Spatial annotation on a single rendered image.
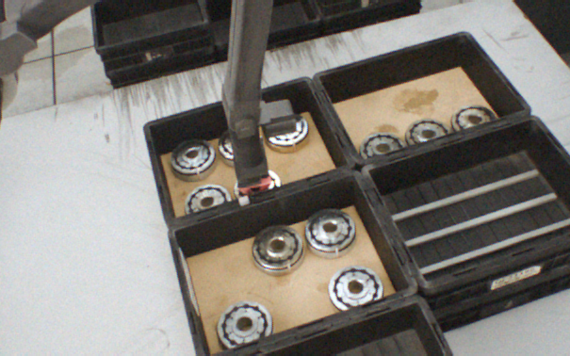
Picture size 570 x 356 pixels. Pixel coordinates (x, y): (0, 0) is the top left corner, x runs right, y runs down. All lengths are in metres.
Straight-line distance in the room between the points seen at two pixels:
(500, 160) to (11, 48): 1.01
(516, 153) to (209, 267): 0.71
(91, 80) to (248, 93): 2.09
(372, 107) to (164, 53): 0.99
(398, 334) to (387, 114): 0.56
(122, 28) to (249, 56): 1.53
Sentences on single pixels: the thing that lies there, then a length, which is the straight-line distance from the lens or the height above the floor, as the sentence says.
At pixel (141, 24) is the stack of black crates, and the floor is 0.49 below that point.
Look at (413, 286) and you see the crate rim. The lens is 1.14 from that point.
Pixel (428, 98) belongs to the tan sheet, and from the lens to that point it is 1.57.
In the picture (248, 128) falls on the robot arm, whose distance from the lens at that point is 1.15.
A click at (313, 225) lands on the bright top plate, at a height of 0.86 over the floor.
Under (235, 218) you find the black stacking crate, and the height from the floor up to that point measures 0.91.
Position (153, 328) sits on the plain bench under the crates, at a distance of 1.42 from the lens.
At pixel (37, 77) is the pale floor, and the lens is 3.27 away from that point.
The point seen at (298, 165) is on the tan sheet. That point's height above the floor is 0.83.
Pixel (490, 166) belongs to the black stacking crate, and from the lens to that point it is 1.45.
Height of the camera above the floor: 1.92
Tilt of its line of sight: 51 degrees down
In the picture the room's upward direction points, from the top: 9 degrees counter-clockwise
